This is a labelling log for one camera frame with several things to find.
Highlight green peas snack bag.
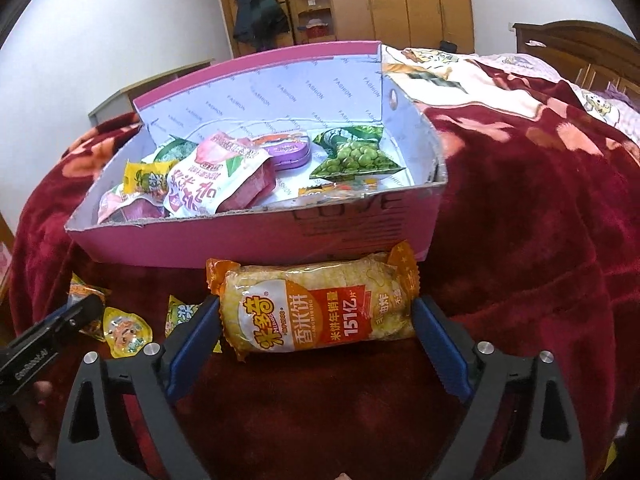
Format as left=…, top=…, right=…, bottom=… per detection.
left=310, top=125, right=404, bottom=182

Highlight small green snack bag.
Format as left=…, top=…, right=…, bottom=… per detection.
left=153, top=136, right=198, bottom=162

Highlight burger gummy candy packet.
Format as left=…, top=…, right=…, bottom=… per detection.
left=298, top=179, right=378, bottom=197

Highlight chocolate jelly cup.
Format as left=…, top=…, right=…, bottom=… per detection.
left=67, top=273, right=112, bottom=342

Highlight rice cracker orange pack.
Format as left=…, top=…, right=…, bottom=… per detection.
left=206, top=240, right=420, bottom=359

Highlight pink checked cartoon bedsheet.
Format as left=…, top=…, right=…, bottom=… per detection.
left=382, top=46, right=639, bottom=160

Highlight dark red floral blanket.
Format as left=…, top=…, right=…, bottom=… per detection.
left=6, top=58, right=640, bottom=480

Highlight large peach jelly pouch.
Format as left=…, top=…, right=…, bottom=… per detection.
left=164, top=131, right=276, bottom=218

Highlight yellow candy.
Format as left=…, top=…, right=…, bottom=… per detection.
left=122, top=159, right=178, bottom=200
left=165, top=296, right=222, bottom=354

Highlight wooden headboard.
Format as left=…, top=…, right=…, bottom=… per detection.
left=513, top=21, right=640, bottom=106

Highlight pink cardboard box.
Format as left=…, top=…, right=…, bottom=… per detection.
left=65, top=41, right=448, bottom=268

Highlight yellow cartoon jelly cup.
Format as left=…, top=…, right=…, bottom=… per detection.
left=102, top=307, right=153, bottom=359

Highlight dark hanging coats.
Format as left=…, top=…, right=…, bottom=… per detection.
left=233, top=0, right=291, bottom=52

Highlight red pot on shelf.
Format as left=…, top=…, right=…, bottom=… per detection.
left=298, top=18, right=331, bottom=41

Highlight small peach jelly pouch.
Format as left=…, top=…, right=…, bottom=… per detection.
left=96, top=184, right=166, bottom=224

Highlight purple mint tin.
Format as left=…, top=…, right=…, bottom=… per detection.
left=252, top=131, right=311, bottom=171

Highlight black bag by wardrobe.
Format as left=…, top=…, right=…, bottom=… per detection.
left=438, top=40, right=458, bottom=53

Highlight low white shelf unit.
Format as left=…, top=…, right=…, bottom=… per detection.
left=88, top=58, right=216, bottom=127

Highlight person's left hand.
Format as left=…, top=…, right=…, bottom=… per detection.
left=16, top=380, right=58, bottom=468

